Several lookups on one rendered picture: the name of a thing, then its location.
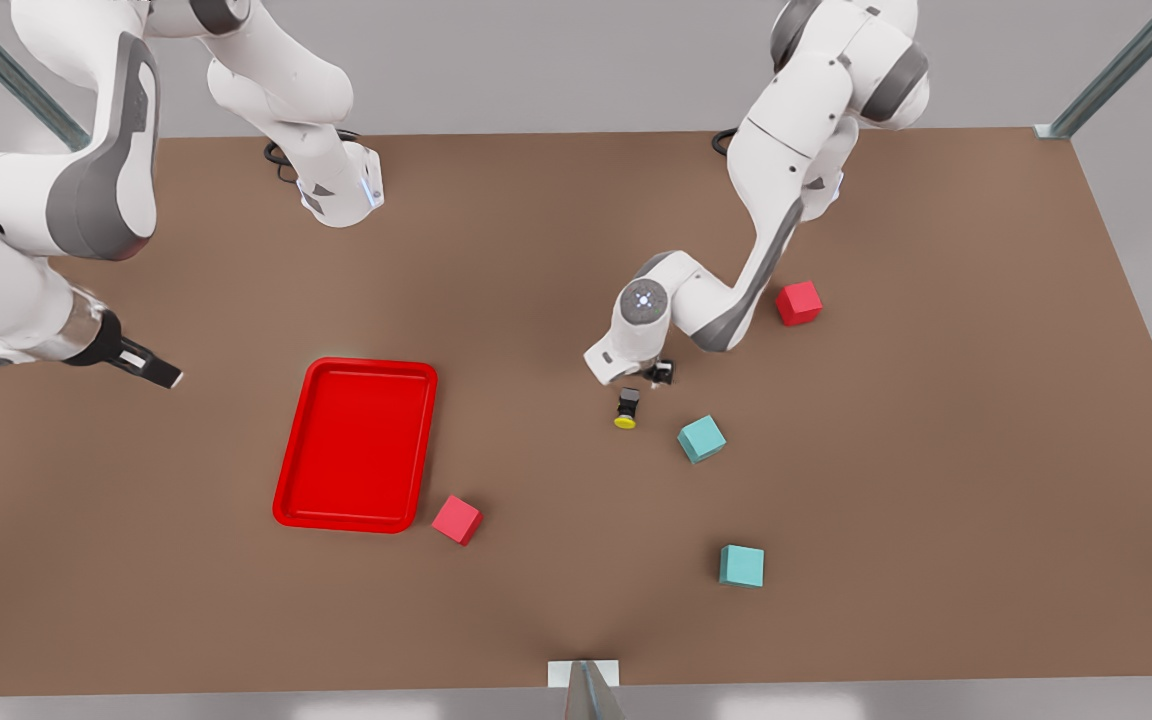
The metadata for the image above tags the light red cube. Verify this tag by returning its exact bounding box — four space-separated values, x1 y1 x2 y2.
431 494 485 547

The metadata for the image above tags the teal cube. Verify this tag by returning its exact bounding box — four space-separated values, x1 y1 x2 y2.
718 544 766 589
676 414 728 465

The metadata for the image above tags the silver frame post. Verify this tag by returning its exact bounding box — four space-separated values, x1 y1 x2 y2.
548 659 629 720
0 0 91 152
1033 0 1152 140

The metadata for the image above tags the red rectangular tray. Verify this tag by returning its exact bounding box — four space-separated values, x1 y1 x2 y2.
272 357 439 535

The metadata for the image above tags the deep red cube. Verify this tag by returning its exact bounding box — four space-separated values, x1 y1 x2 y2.
775 280 825 328

